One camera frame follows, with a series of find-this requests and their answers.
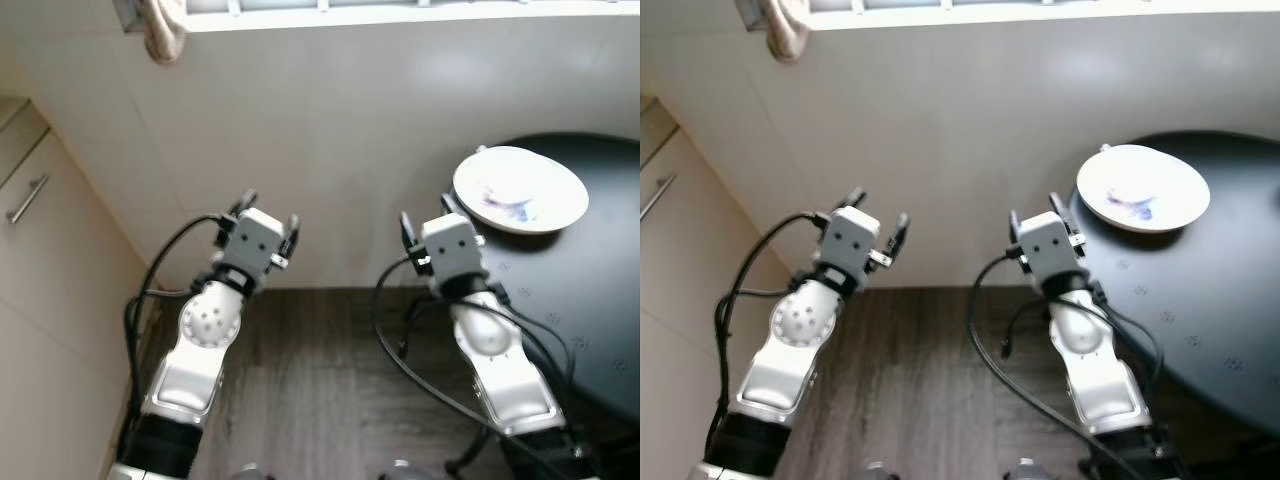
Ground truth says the white floral plate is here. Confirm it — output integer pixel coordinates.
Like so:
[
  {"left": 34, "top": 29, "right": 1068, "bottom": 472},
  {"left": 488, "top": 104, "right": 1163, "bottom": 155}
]
[
  {"left": 452, "top": 146, "right": 589, "bottom": 236},
  {"left": 1075, "top": 144, "right": 1211, "bottom": 234}
]

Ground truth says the beige kitchen cabinet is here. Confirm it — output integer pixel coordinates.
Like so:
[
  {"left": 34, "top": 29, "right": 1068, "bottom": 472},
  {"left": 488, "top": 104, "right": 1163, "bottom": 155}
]
[
  {"left": 0, "top": 95, "right": 151, "bottom": 480},
  {"left": 640, "top": 95, "right": 746, "bottom": 480}
]

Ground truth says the black round table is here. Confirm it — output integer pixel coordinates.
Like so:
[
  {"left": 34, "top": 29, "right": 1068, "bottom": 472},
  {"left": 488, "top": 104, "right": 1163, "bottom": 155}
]
[
  {"left": 1068, "top": 130, "right": 1280, "bottom": 480},
  {"left": 445, "top": 133, "right": 641, "bottom": 480}
]

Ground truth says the beige hanging cloth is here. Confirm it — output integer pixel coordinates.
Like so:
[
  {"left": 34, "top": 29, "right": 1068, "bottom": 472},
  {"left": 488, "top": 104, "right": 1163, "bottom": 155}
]
[
  {"left": 140, "top": 0, "right": 189, "bottom": 66},
  {"left": 765, "top": 0, "right": 813, "bottom": 63}
]

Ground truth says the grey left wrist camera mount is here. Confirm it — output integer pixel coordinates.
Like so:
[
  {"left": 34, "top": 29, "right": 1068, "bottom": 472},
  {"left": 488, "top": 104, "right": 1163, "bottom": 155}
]
[
  {"left": 220, "top": 206, "right": 288, "bottom": 278},
  {"left": 818, "top": 206, "right": 885, "bottom": 278}
]

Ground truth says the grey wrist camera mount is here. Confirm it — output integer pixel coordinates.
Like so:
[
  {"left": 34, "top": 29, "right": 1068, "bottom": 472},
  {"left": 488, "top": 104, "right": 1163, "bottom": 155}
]
[
  {"left": 419, "top": 212, "right": 483, "bottom": 283},
  {"left": 220, "top": 206, "right": 288, "bottom": 278},
  {"left": 818, "top": 206, "right": 885, "bottom": 278},
  {"left": 1017, "top": 210, "right": 1081, "bottom": 283}
]

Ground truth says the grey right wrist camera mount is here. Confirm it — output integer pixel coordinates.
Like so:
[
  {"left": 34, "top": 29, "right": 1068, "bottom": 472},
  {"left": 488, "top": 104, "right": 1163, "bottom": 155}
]
[
  {"left": 1017, "top": 210, "right": 1081, "bottom": 283},
  {"left": 419, "top": 212, "right": 483, "bottom": 283}
]

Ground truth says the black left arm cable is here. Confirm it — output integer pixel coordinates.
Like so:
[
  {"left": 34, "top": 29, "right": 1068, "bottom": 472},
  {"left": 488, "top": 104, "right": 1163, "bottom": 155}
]
[
  {"left": 122, "top": 213, "right": 231, "bottom": 461},
  {"left": 712, "top": 210, "right": 831, "bottom": 461}
]

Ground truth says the white window frame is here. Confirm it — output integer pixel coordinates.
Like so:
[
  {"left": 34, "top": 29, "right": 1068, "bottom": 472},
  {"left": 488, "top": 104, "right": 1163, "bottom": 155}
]
[
  {"left": 735, "top": 0, "right": 1280, "bottom": 31},
  {"left": 115, "top": 0, "right": 641, "bottom": 34}
]

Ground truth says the steel bar cabinet handle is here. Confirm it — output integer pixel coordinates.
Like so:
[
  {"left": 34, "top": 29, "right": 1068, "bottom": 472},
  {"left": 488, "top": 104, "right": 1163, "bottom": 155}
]
[
  {"left": 640, "top": 172, "right": 676, "bottom": 221},
  {"left": 5, "top": 175, "right": 51, "bottom": 226}
]

